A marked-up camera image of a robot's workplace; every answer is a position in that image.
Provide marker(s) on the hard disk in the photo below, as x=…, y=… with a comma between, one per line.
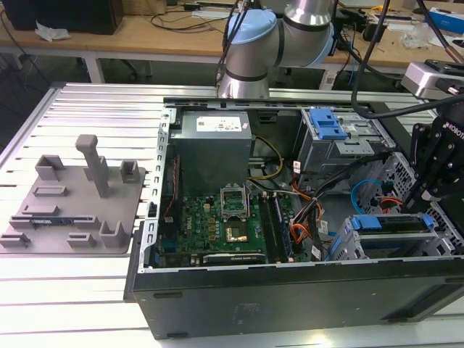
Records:
x=366, y=222

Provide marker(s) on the wooden desk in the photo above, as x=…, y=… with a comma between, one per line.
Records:
x=145, y=40
x=391, y=54

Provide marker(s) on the green motherboard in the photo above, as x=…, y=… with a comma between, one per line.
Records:
x=206, y=228

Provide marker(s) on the yellow tape roll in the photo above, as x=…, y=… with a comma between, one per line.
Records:
x=380, y=7

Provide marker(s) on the metal locking lever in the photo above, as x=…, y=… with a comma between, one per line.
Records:
x=249, y=199

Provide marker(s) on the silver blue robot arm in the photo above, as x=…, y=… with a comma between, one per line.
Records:
x=250, y=54

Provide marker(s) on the black graphics card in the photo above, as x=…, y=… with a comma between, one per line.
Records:
x=235, y=259

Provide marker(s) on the grey power supply unit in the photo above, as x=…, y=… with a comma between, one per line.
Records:
x=214, y=152

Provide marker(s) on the blue drive cage latch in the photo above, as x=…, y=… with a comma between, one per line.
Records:
x=328, y=127

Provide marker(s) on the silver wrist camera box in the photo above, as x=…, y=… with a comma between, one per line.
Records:
x=417, y=79

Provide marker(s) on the black RAM slot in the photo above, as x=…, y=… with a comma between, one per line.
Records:
x=269, y=228

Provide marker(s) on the small black box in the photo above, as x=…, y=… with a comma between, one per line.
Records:
x=371, y=30

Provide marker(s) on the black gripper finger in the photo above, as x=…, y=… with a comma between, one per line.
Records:
x=420, y=159
x=449, y=174

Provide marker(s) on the grey parts rack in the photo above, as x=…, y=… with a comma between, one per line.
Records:
x=72, y=232

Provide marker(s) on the CPU socket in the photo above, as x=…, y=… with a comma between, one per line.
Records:
x=237, y=233

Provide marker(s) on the metal disk bay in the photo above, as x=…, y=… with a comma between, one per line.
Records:
x=398, y=170

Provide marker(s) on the black box on desk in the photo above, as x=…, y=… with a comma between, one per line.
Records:
x=61, y=14

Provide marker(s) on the blue cardboard box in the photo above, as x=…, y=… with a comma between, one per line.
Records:
x=447, y=18

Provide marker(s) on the green RAM stick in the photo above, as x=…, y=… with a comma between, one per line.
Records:
x=284, y=232

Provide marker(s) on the blue disk bay lever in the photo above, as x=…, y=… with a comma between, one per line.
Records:
x=335, y=246

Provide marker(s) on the metal optical drive cage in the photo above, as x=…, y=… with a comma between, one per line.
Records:
x=322, y=156

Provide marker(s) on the black open PC case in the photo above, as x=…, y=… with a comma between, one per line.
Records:
x=261, y=304

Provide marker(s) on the clear plastic bag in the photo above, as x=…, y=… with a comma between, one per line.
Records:
x=417, y=36

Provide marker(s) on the crumpled white plastic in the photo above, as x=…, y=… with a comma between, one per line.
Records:
x=50, y=32

